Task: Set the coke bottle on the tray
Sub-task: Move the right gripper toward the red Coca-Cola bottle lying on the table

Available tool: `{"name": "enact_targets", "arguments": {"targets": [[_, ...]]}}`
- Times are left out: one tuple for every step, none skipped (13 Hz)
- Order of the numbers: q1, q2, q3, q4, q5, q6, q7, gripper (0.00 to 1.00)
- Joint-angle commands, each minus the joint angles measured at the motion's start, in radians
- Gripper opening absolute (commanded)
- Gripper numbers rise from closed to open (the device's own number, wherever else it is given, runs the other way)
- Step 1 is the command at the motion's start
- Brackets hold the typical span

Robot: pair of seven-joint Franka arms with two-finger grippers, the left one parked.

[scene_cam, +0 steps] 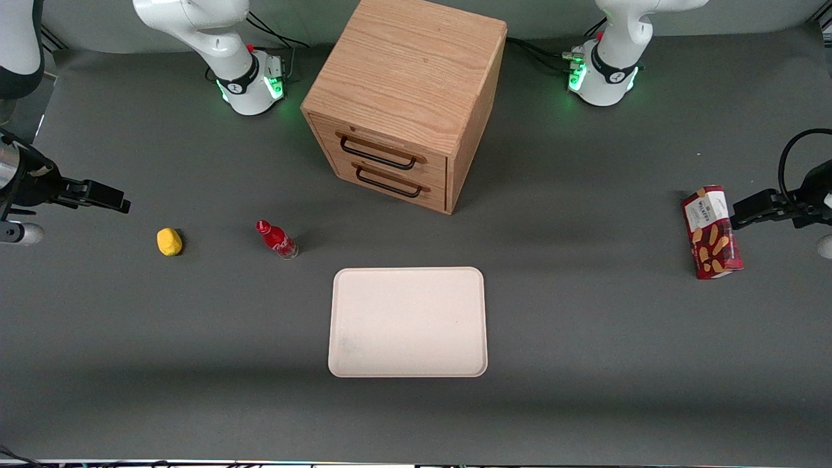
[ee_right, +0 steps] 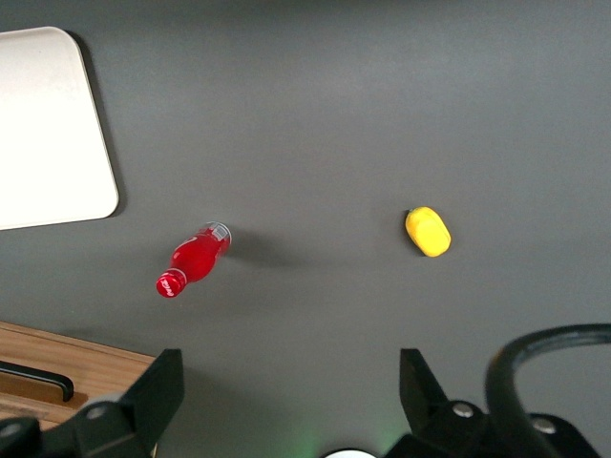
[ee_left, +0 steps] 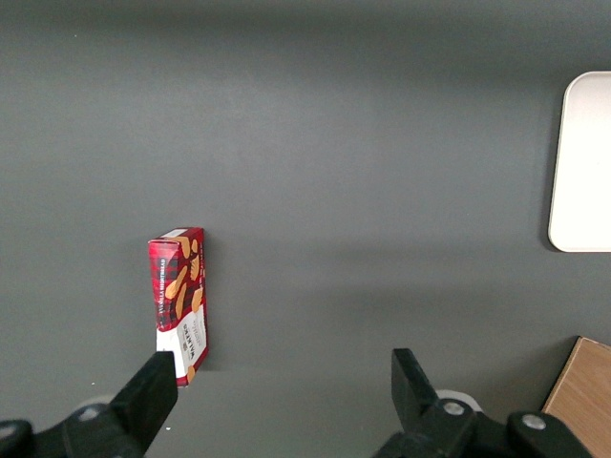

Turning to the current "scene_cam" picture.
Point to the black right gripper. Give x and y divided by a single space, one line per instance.
34 182

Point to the wooden drawer front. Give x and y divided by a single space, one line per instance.
416 195
383 140

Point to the aluminium frame rail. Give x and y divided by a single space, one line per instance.
52 39

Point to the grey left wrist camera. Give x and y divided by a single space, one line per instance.
826 247

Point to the wooden drawer cabinet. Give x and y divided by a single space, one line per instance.
409 71

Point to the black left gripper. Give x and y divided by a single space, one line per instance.
811 197

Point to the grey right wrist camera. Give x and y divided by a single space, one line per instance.
19 233

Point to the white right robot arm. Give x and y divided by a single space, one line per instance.
214 39

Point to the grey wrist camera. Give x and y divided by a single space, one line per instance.
826 247
19 233

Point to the yellow lemon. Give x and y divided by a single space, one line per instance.
169 242

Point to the red cookie box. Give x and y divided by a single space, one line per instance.
712 234

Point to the red coke bottle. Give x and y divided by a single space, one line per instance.
278 240

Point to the cream rectangular tray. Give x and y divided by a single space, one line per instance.
407 322

